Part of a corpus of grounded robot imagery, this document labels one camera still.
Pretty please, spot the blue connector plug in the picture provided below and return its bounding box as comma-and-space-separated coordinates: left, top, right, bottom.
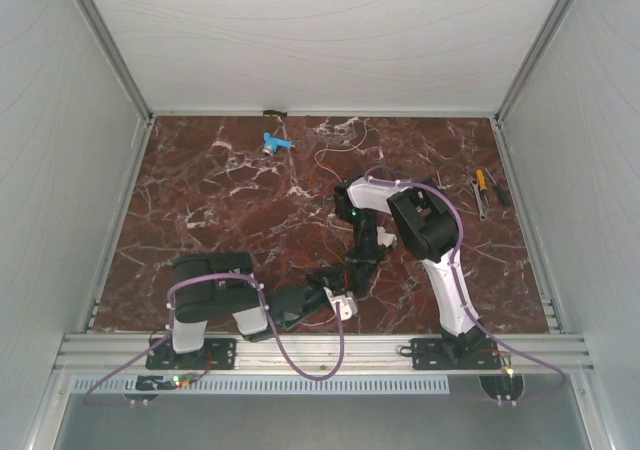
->
262, 132, 294, 156

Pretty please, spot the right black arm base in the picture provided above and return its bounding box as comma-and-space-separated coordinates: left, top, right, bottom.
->
402, 338, 503, 371

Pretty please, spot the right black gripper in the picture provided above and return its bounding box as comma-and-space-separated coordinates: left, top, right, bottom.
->
345, 207, 390, 296

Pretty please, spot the black handled screwdriver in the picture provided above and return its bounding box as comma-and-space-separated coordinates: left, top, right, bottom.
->
494, 184, 512, 207

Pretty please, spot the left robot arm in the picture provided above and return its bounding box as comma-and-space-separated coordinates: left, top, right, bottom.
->
167, 252, 358, 368

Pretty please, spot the slotted grey cable duct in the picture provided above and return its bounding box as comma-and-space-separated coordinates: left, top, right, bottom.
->
92, 374, 450, 396

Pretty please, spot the aluminium front rail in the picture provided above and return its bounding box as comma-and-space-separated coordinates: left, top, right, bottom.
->
54, 333, 594, 375

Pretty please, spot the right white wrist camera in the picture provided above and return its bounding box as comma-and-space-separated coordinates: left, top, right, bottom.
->
377, 226, 397, 249

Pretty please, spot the yellow handled screwdriver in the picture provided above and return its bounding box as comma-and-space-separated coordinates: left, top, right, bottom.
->
475, 169, 487, 191

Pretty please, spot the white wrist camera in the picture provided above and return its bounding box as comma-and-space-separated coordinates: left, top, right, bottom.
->
325, 290, 358, 321
377, 226, 397, 249

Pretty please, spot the black yellow edge clip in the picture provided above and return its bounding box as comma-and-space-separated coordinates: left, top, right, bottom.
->
262, 110, 288, 117

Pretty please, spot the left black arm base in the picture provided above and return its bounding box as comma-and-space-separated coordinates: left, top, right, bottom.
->
145, 338, 237, 371

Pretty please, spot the silver wrench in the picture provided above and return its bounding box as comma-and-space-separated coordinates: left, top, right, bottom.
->
471, 179, 487, 221

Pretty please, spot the white wire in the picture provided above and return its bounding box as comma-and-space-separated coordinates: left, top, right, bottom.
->
299, 117, 381, 326

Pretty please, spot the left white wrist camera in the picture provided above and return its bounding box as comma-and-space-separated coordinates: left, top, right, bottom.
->
325, 290, 358, 321

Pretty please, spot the red wire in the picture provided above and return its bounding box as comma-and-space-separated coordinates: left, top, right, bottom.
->
299, 209, 351, 271

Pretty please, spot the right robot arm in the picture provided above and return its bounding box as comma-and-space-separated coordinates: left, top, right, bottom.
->
334, 176, 486, 368

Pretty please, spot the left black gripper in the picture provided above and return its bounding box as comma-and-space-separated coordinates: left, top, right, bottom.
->
283, 264, 347, 330

